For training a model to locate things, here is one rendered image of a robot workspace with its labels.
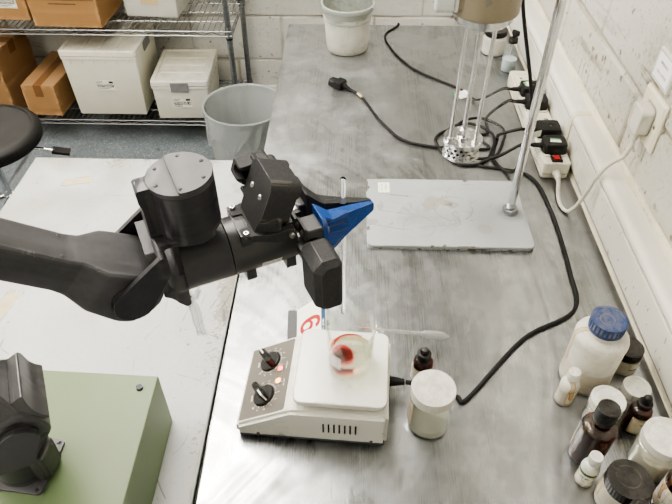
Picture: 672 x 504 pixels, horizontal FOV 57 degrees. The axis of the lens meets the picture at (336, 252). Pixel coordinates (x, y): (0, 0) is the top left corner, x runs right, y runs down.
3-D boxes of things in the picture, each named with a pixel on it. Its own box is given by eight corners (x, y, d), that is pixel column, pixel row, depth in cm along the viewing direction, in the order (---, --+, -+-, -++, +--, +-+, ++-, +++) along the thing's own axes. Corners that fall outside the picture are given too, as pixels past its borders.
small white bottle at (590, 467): (578, 467, 81) (591, 443, 76) (595, 479, 79) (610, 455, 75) (570, 480, 79) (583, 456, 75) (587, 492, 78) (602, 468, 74)
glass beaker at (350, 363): (375, 386, 80) (378, 344, 74) (325, 386, 80) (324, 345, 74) (372, 343, 85) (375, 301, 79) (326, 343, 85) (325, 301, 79)
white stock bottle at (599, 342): (614, 399, 88) (645, 341, 79) (562, 395, 89) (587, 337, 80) (603, 358, 93) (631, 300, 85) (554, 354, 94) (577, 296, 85)
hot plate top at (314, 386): (291, 405, 78) (291, 401, 78) (303, 331, 87) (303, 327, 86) (386, 412, 78) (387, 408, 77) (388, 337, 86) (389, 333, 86)
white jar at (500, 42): (489, 58, 166) (493, 35, 161) (476, 49, 170) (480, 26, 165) (508, 54, 167) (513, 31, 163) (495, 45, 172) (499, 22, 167)
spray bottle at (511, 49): (517, 71, 161) (526, 31, 153) (506, 74, 159) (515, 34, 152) (507, 65, 163) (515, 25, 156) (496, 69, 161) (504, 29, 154)
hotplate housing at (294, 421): (237, 437, 84) (230, 404, 78) (254, 359, 93) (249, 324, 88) (402, 450, 82) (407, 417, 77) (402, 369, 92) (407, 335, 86)
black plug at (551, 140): (532, 154, 126) (535, 145, 124) (528, 142, 129) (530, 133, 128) (567, 154, 126) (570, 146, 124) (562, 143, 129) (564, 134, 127)
